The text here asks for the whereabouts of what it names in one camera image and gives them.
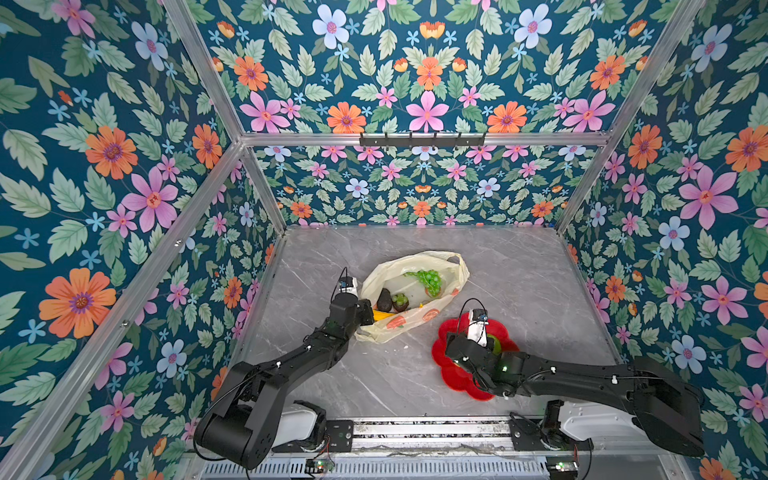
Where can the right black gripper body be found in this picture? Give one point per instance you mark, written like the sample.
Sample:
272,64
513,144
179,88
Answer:
451,340

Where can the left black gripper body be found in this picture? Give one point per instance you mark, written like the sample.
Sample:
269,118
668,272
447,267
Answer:
361,316

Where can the light green fake custard apple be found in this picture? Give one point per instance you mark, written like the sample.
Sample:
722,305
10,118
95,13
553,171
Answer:
493,343

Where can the dark fake avocado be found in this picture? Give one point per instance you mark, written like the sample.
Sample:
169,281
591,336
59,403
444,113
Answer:
384,302

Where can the red flower-shaped plate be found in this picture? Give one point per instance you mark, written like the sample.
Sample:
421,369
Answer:
452,375

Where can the cream plastic bag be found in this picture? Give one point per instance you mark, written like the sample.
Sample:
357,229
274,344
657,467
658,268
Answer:
422,309

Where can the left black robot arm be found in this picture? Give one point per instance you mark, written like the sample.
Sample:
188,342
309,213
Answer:
242,423

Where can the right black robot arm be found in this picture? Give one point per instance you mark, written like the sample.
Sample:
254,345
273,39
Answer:
664,406

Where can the yellow fake banana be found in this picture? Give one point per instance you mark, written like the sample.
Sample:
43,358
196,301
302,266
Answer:
380,315

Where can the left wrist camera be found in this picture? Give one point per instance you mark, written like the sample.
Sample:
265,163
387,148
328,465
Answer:
348,285

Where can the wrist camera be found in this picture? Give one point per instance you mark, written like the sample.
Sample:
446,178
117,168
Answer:
348,285
476,330

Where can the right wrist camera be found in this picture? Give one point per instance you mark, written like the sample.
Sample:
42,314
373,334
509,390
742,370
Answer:
476,330

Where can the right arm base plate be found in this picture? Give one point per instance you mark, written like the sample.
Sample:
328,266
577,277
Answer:
545,433

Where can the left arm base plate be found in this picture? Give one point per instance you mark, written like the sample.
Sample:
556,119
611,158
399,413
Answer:
324,436

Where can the aluminium mounting rail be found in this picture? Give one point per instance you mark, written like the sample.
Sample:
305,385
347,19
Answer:
489,447

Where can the black hook rail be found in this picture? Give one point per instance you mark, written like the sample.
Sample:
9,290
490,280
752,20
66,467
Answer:
439,140

